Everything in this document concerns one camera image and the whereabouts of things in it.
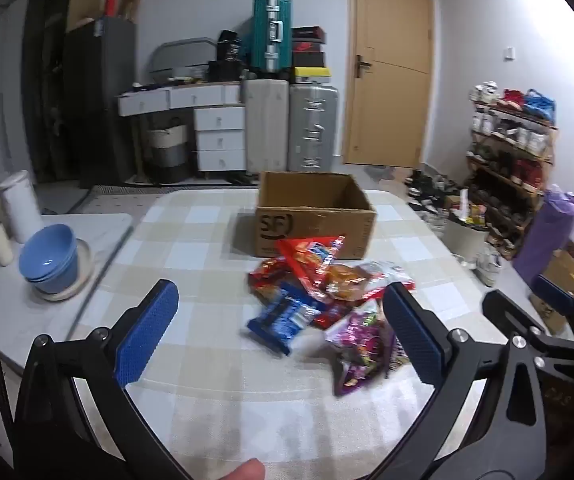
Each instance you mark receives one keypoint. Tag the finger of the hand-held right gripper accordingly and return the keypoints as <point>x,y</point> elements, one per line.
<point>552,290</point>
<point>504,310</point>

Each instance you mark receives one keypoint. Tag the patterned floor mat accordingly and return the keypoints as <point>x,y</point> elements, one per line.
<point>117,200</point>

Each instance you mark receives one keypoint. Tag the white drawer desk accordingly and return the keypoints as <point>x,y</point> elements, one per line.
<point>219,137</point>

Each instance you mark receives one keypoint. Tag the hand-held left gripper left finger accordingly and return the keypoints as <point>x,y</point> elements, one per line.
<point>147,332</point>

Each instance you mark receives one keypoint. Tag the red carton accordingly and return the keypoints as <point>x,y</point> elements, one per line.
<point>111,2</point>

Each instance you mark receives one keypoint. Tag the yellow black shoe box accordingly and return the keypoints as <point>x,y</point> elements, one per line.
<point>310,76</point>

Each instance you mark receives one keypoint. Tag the white high-top sneaker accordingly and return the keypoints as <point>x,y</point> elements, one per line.
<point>488,265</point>

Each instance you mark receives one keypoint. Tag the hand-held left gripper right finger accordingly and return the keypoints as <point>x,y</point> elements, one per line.
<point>412,337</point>

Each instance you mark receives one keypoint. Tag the wooden shoe rack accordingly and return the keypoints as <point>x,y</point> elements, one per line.
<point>547,160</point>

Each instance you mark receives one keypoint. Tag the wooden door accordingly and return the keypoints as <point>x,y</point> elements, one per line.
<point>387,85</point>

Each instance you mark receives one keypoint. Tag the white suitcase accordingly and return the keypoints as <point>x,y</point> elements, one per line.
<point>266,125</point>

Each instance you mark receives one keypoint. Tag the silver suitcase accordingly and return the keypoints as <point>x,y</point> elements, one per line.
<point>313,130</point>

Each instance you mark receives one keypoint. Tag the teal suitcase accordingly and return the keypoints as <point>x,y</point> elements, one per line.
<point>269,35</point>

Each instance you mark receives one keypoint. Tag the pile of loose shoes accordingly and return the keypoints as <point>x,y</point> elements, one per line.
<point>432,190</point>

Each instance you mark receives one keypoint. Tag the white light switch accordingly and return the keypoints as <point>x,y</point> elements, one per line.
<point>510,53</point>

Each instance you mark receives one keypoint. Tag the white canister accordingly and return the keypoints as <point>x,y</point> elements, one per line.
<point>19,205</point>

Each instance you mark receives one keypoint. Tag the red cookie packet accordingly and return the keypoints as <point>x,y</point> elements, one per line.
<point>307,260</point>

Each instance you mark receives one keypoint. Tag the pile of colourful wrappers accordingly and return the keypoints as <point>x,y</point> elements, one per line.
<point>472,210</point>

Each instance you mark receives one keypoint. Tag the red black shoe box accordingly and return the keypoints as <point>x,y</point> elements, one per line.
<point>308,47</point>

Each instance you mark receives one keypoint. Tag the rows of shelved shoes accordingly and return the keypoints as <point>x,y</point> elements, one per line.
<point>512,135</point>

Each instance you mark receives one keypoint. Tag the purple snack packet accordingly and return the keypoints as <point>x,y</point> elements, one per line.
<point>362,345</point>

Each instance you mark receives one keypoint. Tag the dark grey refrigerator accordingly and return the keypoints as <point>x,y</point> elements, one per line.
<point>99,100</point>

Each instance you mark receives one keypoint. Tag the small brown carton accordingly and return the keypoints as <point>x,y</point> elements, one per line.
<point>131,4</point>

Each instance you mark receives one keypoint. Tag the grey oval tub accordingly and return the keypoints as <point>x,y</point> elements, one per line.
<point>182,57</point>

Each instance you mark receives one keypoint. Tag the white trash bin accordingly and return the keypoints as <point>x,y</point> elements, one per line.
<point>464,242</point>

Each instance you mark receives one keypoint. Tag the white noodle packet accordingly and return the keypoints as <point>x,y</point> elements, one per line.
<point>392,275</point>

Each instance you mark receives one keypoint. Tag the small dark red packet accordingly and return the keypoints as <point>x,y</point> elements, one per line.
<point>327,317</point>

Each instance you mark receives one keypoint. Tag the blue bowl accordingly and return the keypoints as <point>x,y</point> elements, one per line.
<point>59,286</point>
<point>47,250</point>

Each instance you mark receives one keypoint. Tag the brown cardboard box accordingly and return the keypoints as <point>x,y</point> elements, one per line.
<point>312,230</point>

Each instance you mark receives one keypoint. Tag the orange cake packet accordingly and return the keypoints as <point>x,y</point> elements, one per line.
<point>344,280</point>

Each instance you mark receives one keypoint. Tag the woven laundry basket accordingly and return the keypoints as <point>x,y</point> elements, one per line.
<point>167,152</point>

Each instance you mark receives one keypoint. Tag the white plate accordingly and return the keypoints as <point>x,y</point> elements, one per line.
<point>87,265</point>

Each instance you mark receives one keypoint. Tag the person's left hand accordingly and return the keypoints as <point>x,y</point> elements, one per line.
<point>242,471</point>

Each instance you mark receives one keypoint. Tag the printed flat cardboard box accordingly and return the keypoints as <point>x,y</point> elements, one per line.
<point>567,270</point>

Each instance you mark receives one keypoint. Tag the purple yoga mat roll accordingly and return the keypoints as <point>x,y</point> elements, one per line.
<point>549,230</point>

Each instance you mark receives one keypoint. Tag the dark wardrobe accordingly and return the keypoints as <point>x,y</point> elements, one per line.
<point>47,85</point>

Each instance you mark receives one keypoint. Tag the blue snack packet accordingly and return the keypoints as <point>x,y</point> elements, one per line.
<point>279,320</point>

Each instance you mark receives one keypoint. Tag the black printed bag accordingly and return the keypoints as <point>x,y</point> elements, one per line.
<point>229,46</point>

